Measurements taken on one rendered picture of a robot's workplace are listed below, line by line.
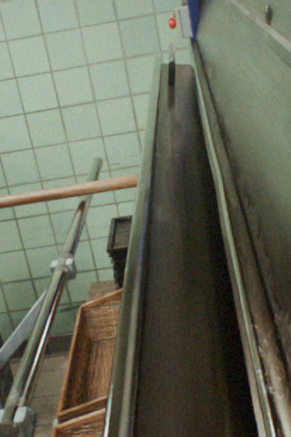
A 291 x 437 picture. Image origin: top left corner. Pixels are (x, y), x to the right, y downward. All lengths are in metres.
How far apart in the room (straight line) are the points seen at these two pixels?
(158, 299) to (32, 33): 2.34
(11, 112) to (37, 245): 0.62
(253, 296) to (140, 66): 2.41
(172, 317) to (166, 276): 0.08
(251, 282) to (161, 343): 0.10
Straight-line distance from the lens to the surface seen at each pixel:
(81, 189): 1.67
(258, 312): 0.46
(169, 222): 0.79
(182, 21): 2.48
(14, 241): 3.16
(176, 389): 0.51
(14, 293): 3.27
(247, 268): 0.52
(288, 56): 0.40
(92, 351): 2.18
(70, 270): 1.35
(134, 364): 0.49
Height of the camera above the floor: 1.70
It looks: 21 degrees down
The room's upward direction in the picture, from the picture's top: 11 degrees counter-clockwise
